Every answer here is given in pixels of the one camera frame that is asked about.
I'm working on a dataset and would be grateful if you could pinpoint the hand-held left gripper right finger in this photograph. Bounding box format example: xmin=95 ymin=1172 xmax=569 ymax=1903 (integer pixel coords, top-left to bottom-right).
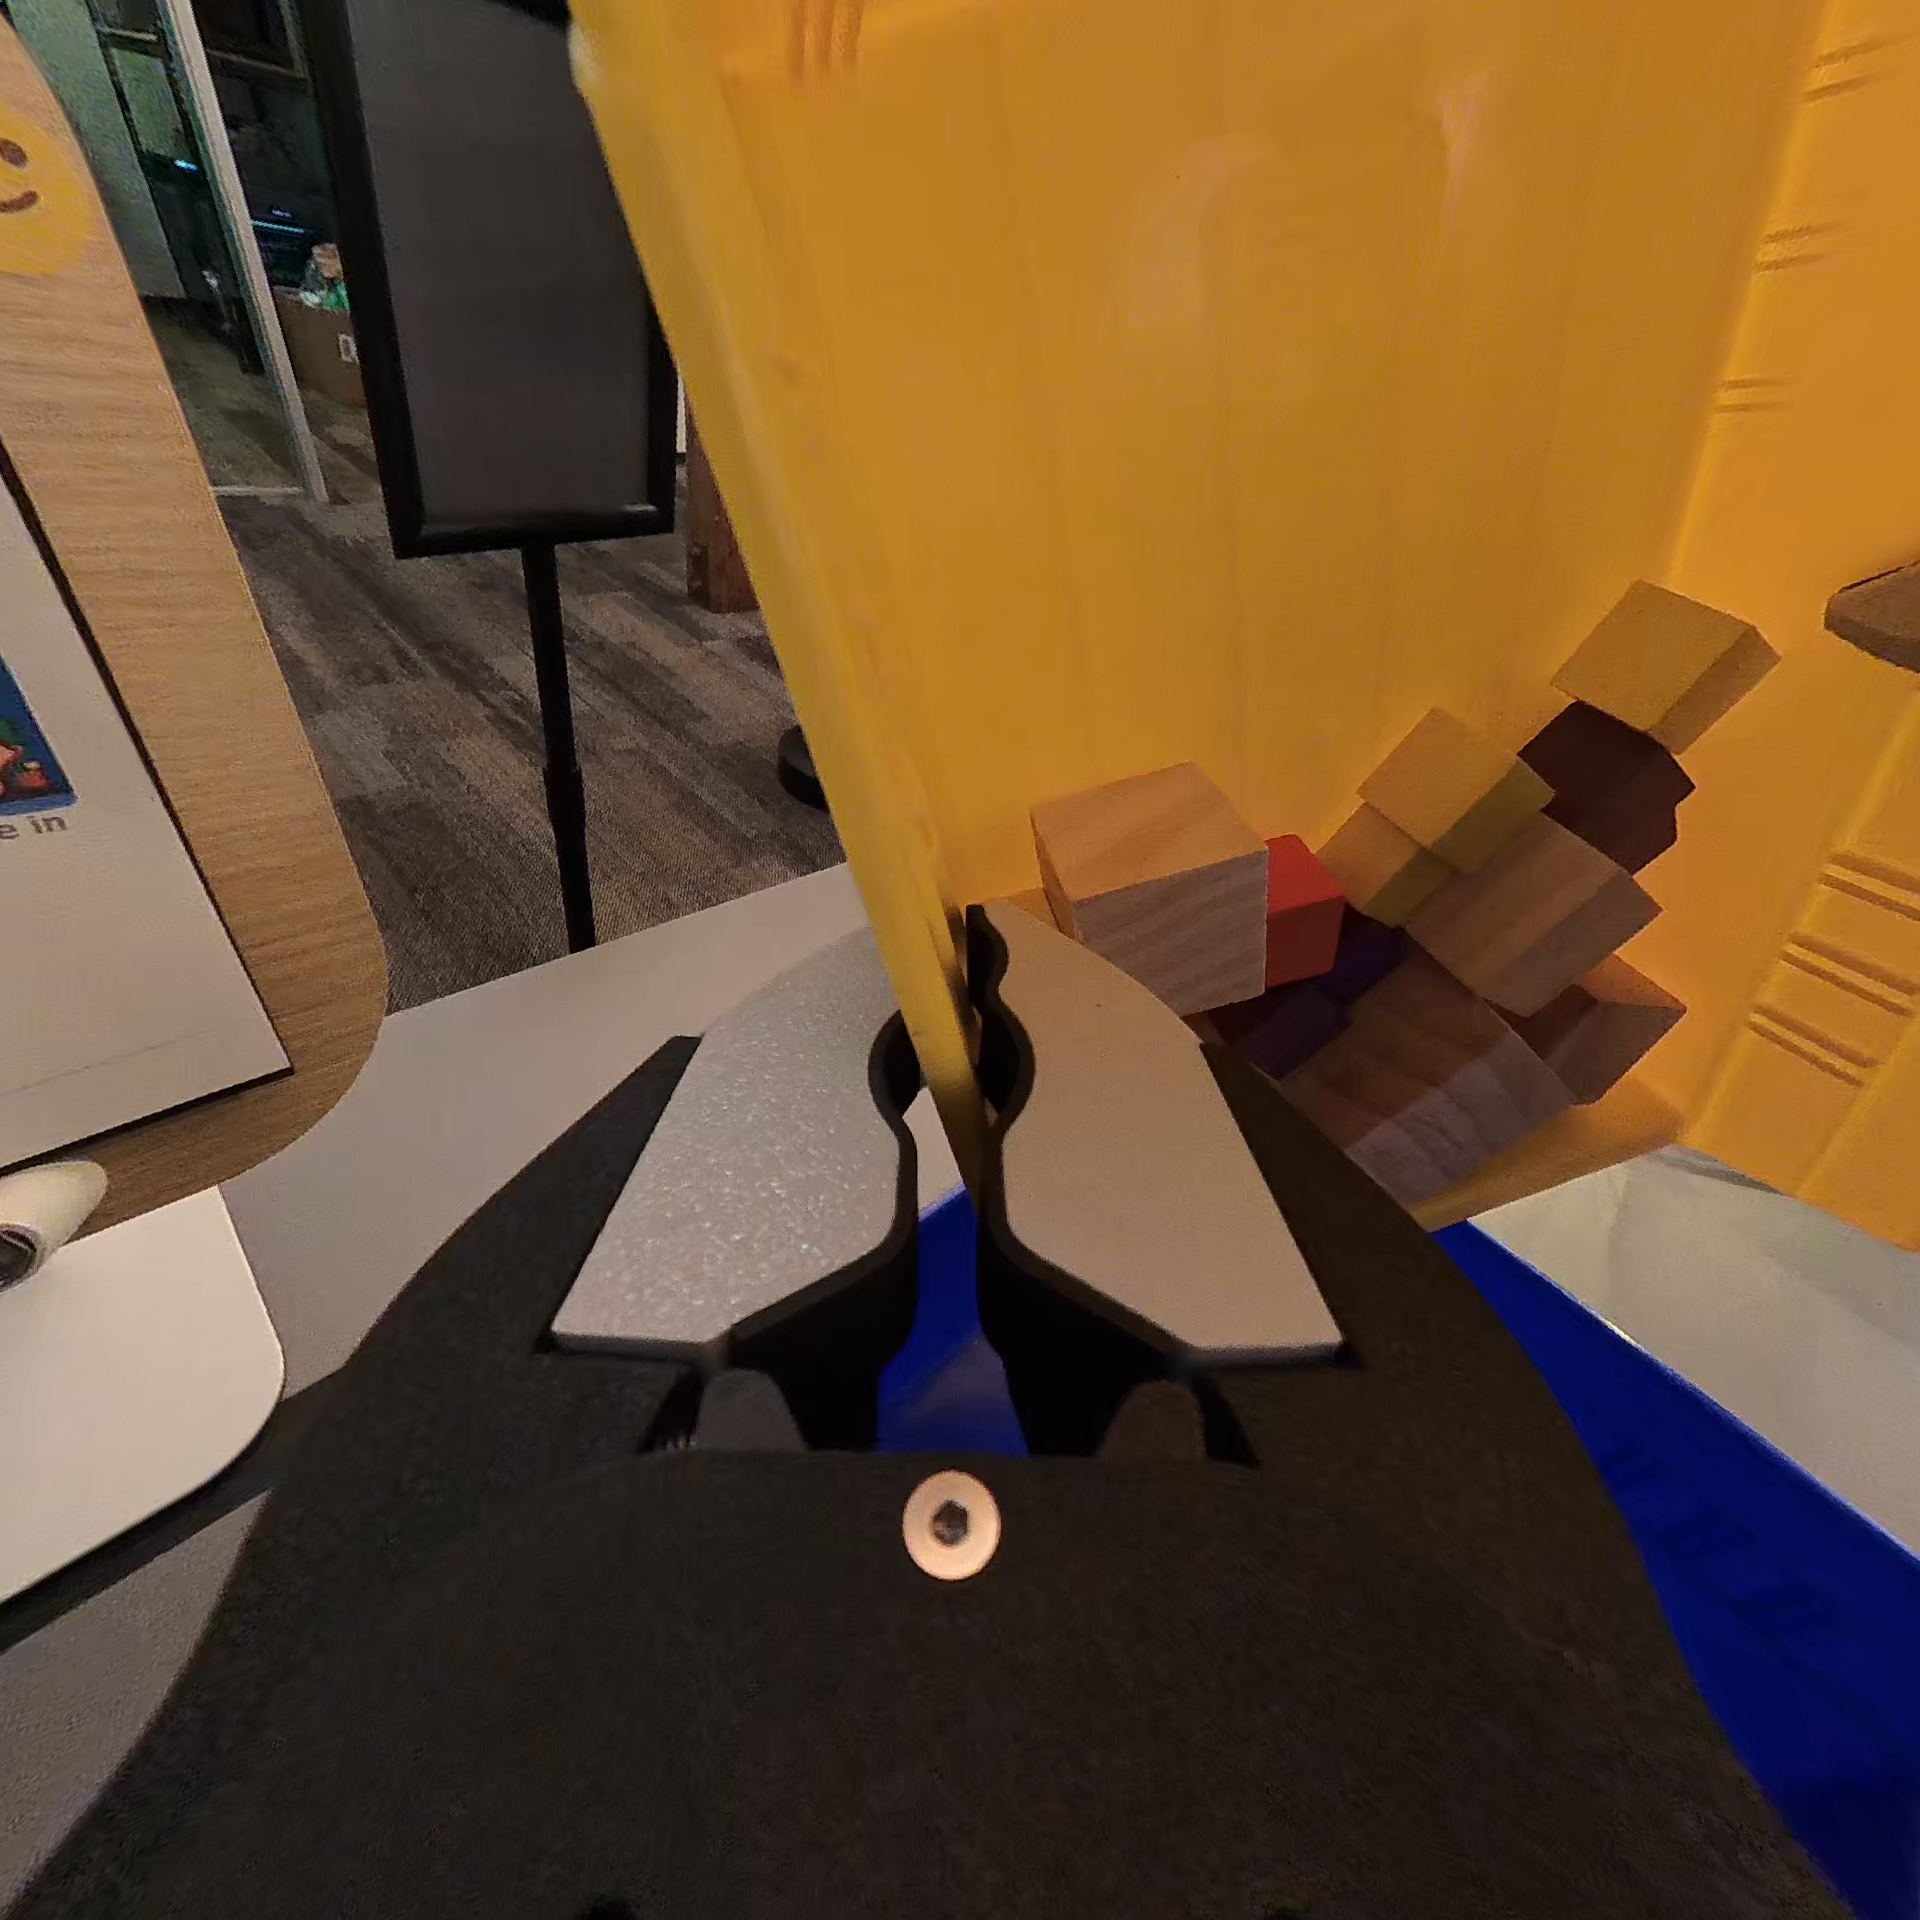
xmin=967 ymin=901 xmax=1346 ymax=1433

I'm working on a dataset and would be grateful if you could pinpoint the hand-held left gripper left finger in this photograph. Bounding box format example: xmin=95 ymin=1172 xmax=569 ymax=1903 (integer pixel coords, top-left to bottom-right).
xmin=546 ymin=920 xmax=924 ymax=1433

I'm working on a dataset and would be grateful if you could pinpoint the pile of wooden cubes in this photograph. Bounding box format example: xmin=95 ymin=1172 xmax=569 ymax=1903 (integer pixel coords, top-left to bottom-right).
xmin=1026 ymin=558 xmax=1920 ymax=1208

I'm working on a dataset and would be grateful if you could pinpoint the blue plastic box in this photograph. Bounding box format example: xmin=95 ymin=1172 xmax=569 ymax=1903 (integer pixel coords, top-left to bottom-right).
xmin=878 ymin=1183 xmax=1920 ymax=1920

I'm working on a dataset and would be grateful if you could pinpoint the yellow plastic box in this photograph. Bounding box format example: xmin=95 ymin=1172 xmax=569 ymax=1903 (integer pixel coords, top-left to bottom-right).
xmin=568 ymin=0 xmax=1920 ymax=1255

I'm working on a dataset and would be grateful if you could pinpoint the brown cardboard box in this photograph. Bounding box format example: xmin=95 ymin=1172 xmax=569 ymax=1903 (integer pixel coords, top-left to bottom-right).
xmin=275 ymin=286 xmax=369 ymax=409

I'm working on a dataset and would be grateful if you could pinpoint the printed instruction sheet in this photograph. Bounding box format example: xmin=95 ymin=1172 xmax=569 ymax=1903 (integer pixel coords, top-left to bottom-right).
xmin=0 ymin=434 xmax=296 ymax=1172

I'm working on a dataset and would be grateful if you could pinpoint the wooden pillar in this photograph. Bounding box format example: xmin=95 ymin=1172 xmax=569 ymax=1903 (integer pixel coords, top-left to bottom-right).
xmin=681 ymin=404 xmax=760 ymax=616

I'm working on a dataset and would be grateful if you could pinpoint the white stand base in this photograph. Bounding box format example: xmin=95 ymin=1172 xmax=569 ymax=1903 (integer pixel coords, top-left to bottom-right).
xmin=0 ymin=15 xmax=393 ymax=1608

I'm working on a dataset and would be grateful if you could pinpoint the black equipment shelf rack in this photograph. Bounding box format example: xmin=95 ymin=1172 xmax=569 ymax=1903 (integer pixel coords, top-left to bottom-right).
xmin=90 ymin=0 xmax=324 ymax=301

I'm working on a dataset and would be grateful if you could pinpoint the yellow smiley sticker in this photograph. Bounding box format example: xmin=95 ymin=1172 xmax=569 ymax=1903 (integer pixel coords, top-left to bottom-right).
xmin=0 ymin=81 xmax=84 ymax=279

